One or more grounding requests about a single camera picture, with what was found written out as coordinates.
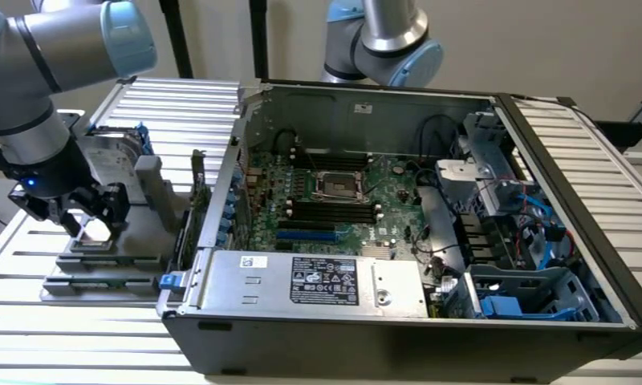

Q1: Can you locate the square CPU chip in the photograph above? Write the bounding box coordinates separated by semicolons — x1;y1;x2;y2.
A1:
71;237;113;252

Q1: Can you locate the silver chipset heat sink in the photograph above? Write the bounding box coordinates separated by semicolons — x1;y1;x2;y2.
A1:
359;244;396;261

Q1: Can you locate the grey parts rack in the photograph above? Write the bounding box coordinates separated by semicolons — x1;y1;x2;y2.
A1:
38;155;194;302

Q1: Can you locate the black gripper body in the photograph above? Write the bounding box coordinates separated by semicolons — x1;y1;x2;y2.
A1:
0;136;130;224

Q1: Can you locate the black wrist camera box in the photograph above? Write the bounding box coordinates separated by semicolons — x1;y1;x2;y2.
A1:
6;188;65;224

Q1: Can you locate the grey plastic air shroud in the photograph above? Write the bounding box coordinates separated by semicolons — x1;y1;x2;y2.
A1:
415;185;467;275

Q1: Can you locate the black tripod pole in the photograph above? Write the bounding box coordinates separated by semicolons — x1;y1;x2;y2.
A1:
161;0;194;79
246;0;272;82

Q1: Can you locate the metal disk bay cage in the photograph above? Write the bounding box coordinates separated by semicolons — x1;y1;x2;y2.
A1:
433;111;547;225

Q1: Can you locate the blue expansion slot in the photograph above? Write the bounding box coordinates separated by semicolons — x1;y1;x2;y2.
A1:
274;229;337;242

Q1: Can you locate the blue case latch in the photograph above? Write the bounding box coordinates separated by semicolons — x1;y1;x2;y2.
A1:
158;271;185;301

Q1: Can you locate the silver power supply unit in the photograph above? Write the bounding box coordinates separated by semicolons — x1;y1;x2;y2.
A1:
177;249;429;320

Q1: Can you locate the aluminium frame with black plate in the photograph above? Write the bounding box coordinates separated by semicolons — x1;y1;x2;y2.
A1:
591;99;642;166

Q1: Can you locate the metal CPU socket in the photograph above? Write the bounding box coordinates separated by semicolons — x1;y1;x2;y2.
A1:
308;169;369;201

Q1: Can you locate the black cable on table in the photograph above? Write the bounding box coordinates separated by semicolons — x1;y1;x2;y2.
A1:
507;93;607;134

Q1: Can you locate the blue data wire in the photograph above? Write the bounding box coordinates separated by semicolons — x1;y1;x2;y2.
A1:
512;191;570;270

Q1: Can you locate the black expansion slot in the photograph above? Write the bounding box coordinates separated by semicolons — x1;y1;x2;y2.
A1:
274;219;337;232

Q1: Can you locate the green motherboard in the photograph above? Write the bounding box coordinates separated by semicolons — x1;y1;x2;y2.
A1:
229;150;445;275

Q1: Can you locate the blue plastic disk caddy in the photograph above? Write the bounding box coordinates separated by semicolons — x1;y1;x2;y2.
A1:
460;263;603;322

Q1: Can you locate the black open PC case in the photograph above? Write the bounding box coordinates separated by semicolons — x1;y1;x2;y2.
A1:
156;77;642;377

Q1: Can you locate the green graphics card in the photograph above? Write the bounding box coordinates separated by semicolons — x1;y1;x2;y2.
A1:
170;148;216;274

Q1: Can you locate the black internal power wire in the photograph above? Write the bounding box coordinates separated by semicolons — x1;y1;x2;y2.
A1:
272;128;300;155
416;114;461;163

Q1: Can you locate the black RAM slot bank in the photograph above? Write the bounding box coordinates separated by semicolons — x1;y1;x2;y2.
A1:
288;199;381;225
290;149;371;172

